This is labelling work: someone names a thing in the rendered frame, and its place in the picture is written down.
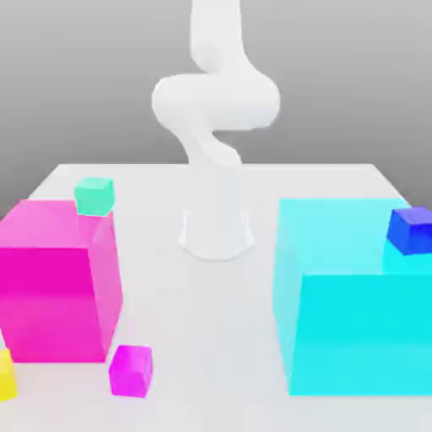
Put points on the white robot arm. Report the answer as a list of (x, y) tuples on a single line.
[(216, 101)]

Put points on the small mint green cube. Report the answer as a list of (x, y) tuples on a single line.
[(93, 197)]

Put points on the small magenta cube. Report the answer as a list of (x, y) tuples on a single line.
[(131, 371)]

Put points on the small blue cube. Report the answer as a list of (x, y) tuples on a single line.
[(410, 231)]

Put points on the small yellow cube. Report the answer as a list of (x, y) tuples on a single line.
[(6, 376)]

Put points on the large cyan box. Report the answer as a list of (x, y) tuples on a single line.
[(354, 320)]

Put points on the large pink box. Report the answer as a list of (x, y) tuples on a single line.
[(50, 297)]

